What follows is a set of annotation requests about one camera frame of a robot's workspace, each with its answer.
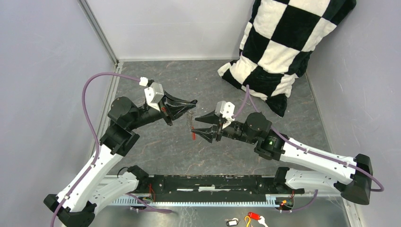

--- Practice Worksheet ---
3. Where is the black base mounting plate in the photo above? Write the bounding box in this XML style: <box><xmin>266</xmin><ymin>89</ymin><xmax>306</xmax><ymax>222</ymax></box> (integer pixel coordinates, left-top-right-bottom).
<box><xmin>131</xmin><ymin>175</ymin><xmax>305</xmax><ymax>202</ymax></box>

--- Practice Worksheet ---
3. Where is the red key tag bottom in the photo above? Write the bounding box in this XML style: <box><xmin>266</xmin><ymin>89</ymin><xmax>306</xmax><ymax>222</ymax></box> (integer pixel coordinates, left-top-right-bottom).
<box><xmin>247</xmin><ymin>212</ymin><xmax>261</xmax><ymax>220</ymax></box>

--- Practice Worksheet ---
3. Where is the black white checkered blanket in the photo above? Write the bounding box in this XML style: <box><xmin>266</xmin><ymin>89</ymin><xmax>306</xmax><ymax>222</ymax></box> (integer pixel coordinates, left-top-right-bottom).
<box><xmin>218</xmin><ymin>0</ymin><xmax>357</xmax><ymax>117</ymax></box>

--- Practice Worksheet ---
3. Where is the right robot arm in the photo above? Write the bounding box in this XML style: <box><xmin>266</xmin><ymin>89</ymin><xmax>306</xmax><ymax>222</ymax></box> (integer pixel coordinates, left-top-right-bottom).
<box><xmin>192</xmin><ymin>112</ymin><xmax>373</xmax><ymax>205</ymax></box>

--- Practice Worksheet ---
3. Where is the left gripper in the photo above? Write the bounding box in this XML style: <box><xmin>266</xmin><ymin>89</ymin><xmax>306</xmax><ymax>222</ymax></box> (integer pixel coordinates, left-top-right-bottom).
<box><xmin>129</xmin><ymin>89</ymin><xmax>196</xmax><ymax>130</ymax></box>

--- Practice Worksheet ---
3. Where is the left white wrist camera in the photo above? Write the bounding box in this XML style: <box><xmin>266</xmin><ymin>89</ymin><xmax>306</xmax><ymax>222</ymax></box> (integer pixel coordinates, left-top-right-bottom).
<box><xmin>139</xmin><ymin>77</ymin><xmax>165</xmax><ymax>112</ymax></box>

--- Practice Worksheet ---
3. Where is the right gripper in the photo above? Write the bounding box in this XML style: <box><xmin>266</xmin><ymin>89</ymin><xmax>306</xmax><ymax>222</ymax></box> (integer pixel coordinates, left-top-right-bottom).
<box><xmin>191</xmin><ymin>108</ymin><xmax>257</xmax><ymax>145</ymax></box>

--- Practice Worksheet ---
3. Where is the yellow carabiner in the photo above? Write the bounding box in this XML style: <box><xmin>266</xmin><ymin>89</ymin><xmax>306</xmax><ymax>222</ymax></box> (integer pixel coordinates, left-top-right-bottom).
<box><xmin>244</xmin><ymin>216</ymin><xmax>252</xmax><ymax>227</ymax></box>

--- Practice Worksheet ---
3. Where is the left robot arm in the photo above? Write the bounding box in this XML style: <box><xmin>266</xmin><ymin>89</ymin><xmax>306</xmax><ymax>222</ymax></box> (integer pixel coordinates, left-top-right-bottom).
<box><xmin>44</xmin><ymin>92</ymin><xmax>198</xmax><ymax>227</ymax></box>

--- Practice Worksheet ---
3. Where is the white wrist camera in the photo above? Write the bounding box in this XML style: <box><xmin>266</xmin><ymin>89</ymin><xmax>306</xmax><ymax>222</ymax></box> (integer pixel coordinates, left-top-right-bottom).
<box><xmin>139</xmin><ymin>77</ymin><xmax>165</xmax><ymax>112</ymax></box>
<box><xmin>215</xmin><ymin>101</ymin><xmax>235</xmax><ymax>129</ymax></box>

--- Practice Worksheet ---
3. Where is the white slotted cable duct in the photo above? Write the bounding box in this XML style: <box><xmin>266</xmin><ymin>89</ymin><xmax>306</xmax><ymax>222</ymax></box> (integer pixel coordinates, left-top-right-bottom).
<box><xmin>110</xmin><ymin>195</ymin><xmax>279</xmax><ymax>208</ymax></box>

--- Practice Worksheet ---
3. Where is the red key tag with keyring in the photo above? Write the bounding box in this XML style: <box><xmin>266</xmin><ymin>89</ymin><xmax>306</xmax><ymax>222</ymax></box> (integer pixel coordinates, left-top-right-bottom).
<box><xmin>186</xmin><ymin>110</ymin><xmax>196</xmax><ymax>141</ymax></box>

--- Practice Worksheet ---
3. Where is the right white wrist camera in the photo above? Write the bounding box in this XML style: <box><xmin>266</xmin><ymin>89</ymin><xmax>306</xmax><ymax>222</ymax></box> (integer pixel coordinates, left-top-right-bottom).
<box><xmin>215</xmin><ymin>101</ymin><xmax>235</xmax><ymax>129</ymax></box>

